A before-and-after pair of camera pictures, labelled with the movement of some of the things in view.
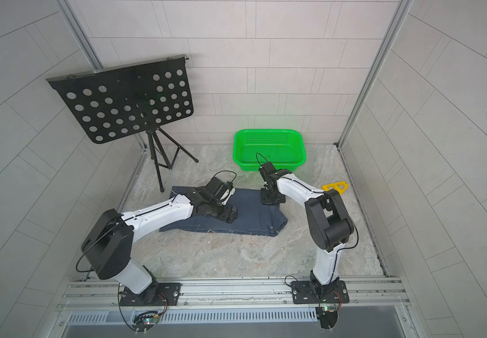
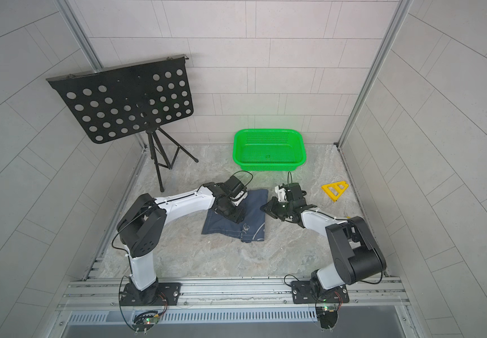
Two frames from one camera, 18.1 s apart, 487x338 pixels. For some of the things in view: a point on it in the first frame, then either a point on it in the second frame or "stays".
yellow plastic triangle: (340, 186) stays
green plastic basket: (284, 148) stays
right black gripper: (266, 201) -> (273, 205)
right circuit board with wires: (327, 315) stays
